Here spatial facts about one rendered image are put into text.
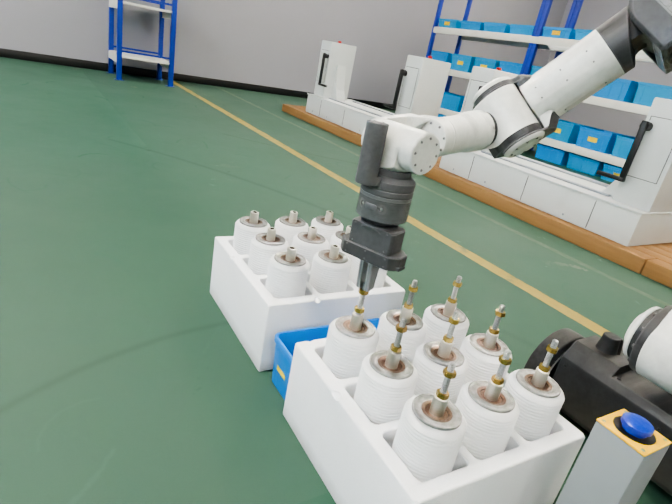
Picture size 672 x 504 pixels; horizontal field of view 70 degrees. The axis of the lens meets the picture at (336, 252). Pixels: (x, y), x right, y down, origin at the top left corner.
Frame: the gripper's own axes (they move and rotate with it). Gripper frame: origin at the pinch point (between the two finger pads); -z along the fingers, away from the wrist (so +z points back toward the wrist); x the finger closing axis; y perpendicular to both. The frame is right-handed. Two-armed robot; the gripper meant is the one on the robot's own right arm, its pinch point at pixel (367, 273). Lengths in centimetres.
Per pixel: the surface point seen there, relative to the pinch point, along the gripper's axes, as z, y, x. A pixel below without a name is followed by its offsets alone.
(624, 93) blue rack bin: 49, 523, -31
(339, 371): -18.5, -4.6, 1.2
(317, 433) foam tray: -29.3, -9.6, 2.2
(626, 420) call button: -3.7, -0.3, 43.7
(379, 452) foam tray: -18.5, -15.8, 16.8
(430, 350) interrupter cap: -11.2, 4.7, 13.4
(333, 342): -13.4, -4.7, -1.3
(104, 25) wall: 14, 270, -546
